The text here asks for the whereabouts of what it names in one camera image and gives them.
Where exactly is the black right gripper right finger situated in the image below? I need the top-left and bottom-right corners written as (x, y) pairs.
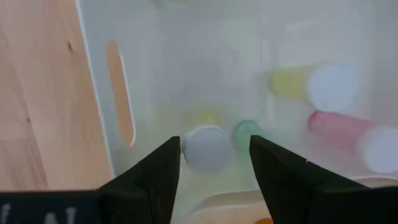
top-left (249, 134), bottom-right (368, 224)

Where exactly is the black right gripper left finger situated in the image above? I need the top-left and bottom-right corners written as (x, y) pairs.
top-left (99, 136), bottom-right (182, 224)

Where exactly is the short teal pill bottle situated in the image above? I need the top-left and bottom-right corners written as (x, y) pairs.
top-left (233, 119), bottom-right (265, 153)

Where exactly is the yellow-green pill bottle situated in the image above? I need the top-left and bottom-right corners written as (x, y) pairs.
top-left (182, 108), bottom-right (233, 174)

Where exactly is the pink pill bottle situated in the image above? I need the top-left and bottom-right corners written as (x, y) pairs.
top-left (307, 110), bottom-right (398, 175)

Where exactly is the clear yellowish pill bottle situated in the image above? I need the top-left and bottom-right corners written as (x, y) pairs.
top-left (269, 60), bottom-right (360, 113)

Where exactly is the white plastic bin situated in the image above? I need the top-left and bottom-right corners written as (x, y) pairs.
top-left (74, 0), bottom-right (398, 200)
top-left (183, 174), bottom-right (398, 224)

